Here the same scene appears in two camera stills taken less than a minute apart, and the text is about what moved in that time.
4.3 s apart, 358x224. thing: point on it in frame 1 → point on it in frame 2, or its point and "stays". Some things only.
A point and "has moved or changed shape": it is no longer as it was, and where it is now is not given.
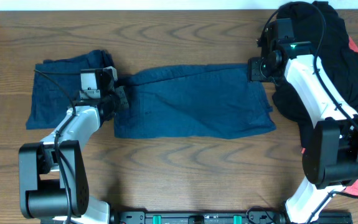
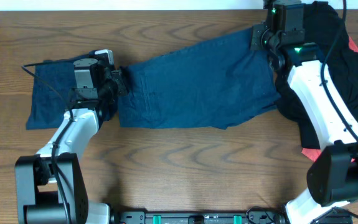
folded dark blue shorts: [56, 86] stays
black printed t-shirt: [322, 29] stays
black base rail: [215, 217] stays
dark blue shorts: [215, 101] has moved or changed shape
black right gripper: [253, 72] → [258, 32]
